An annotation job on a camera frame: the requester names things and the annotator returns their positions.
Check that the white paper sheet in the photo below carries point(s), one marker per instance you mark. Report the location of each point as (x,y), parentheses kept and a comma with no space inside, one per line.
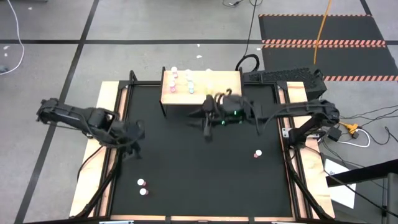
(340,186)

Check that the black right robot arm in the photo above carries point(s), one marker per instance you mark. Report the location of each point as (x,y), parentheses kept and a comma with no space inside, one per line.
(298,107)

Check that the black metal beam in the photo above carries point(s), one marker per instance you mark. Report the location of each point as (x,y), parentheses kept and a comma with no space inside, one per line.
(360,174)

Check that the wooden shelf black metal legs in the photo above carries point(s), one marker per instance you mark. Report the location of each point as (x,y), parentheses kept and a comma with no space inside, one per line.
(180,98)

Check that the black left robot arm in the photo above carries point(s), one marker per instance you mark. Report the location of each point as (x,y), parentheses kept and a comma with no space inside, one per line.
(71,113)

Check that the orange plug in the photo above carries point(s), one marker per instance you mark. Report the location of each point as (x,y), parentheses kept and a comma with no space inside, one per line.
(351,127)

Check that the black aluminium table frame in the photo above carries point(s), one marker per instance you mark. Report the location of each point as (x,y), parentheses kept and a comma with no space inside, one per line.
(143,83)

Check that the black floor mat orange stripes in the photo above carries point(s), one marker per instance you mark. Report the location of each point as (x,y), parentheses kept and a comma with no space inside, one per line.
(295,28)

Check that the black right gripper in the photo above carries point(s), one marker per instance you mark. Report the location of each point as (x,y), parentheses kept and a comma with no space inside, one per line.
(213,109)

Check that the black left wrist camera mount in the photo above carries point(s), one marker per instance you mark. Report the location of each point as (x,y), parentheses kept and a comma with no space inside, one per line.
(96,119)

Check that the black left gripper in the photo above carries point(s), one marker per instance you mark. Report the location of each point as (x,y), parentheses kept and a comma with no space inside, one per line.
(124,133)

